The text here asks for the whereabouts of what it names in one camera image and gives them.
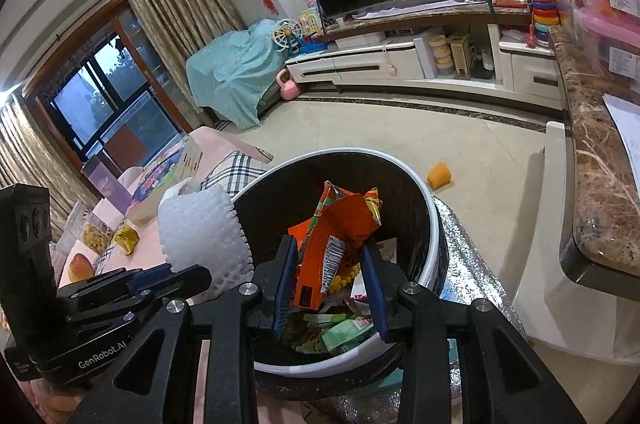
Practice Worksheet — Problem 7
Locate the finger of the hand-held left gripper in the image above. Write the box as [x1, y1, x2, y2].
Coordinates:
[57, 264, 174, 303]
[66, 264, 212, 336]

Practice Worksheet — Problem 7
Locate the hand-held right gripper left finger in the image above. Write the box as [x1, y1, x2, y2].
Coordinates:
[67, 234, 300, 424]

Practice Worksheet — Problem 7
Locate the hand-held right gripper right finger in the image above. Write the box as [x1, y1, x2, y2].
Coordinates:
[361, 241, 586, 424]

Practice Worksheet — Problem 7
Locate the yellow spiky ball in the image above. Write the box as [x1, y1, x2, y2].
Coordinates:
[325, 264, 362, 292]

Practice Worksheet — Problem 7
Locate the green carton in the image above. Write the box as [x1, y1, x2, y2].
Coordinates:
[320, 316, 376, 353]

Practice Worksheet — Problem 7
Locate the orange snack wrapper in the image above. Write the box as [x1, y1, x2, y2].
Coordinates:
[287, 180, 383, 311]

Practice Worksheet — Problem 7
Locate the white foam fruit net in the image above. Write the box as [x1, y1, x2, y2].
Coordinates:
[157, 186, 253, 295]

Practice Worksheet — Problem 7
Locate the white black trash bin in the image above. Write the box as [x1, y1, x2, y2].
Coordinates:
[231, 147, 446, 377]

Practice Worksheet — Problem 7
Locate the orange bun packet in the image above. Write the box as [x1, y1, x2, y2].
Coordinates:
[65, 251, 98, 282]

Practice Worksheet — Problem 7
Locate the yellow snack packet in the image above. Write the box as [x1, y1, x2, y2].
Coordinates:
[112, 224, 141, 257]

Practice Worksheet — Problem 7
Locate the pink blanket with plaid lining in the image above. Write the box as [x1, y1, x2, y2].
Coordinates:
[30, 126, 276, 424]

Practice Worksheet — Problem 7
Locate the clear box of yellow snacks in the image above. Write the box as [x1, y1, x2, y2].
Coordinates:
[80, 211, 113, 255]

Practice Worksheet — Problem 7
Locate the green snack wrapper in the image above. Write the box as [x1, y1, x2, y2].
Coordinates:
[287, 311, 351, 355]

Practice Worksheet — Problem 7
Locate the silver foil mat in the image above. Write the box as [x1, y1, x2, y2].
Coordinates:
[305, 196, 526, 424]

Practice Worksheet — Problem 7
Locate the purple box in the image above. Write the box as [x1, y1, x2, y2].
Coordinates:
[81, 154, 131, 212]

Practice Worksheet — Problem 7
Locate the white tissue box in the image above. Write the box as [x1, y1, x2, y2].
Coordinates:
[159, 178, 201, 207]

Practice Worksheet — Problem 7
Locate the orange cup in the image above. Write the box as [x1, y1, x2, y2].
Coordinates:
[426, 161, 452, 190]

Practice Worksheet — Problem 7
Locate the sliding glass door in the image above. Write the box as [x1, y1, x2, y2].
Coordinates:
[22, 0, 193, 170]

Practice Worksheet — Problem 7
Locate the pink kettlebell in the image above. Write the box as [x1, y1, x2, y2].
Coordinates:
[275, 70, 301, 101]

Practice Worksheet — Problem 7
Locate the teal cloth cover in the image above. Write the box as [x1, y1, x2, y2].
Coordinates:
[186, 18, 291, 130]

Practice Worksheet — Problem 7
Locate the white television cabinet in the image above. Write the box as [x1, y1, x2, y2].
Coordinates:
[285, 1, 566, 110]

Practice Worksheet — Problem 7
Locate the blue toy base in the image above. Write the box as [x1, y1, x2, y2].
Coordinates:
[295, 38, 328, 55]

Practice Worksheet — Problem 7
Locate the stack of yellow-lid containers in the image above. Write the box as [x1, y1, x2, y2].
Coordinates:
[429, 34, 453, 79]

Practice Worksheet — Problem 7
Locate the wooden toy box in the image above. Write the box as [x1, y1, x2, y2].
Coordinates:
[447, 33, 473, 80]

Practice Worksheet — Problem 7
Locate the ferris wheel toy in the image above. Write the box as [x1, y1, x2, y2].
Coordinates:
[272, 18, 303, 55]

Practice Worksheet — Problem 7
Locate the brown marble-top table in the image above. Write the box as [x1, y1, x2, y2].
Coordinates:
[512, 24, 640, 365]

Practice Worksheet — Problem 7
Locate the colourful toy house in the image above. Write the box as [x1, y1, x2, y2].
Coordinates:
[299, 0, 323, 36]

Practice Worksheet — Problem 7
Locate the white paper sheet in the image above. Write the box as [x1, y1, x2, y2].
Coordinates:
[602, 93, 640, 175]

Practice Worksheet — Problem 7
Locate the ring stacker toy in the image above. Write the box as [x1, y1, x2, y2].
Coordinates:
[527, 0, 561, 37]

